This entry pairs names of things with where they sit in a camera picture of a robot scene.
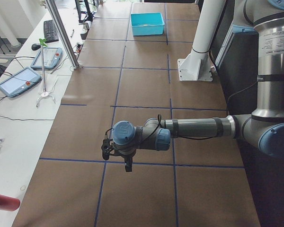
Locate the aluminium frame post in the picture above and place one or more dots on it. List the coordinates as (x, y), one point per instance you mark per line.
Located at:
(52, 8)

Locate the red cylinder bottle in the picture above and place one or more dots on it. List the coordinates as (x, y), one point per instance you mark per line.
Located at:
(9, 203)

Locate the teal plastic bin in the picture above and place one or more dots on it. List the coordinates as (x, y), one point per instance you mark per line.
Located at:
(155, 21)

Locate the black keyboard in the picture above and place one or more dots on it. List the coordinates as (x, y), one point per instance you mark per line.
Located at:
(50, 31)

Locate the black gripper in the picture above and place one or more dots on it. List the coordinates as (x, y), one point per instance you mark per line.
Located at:
(127, 156)

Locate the far teach pendant tablet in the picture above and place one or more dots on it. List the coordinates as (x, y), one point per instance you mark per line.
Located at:
(51, 58)

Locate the black computer mouse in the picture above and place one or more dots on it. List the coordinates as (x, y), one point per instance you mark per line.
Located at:
(35, 46)

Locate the teach pendant tablet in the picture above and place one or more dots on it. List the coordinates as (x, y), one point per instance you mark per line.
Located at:
(20, 82)
(51, 58)

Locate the silver rod tripod stand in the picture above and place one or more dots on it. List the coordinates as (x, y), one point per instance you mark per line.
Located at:
(45, 93)

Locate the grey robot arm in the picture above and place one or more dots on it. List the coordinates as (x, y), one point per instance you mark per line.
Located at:
(263, 128)

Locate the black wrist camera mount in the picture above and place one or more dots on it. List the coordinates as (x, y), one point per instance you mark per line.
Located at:
(108, 150)

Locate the white camera stand base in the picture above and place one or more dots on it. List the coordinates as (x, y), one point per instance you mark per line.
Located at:
(196, 66)

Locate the near teach pendant tablet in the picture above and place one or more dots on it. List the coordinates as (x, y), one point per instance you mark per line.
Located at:
(20, 82)

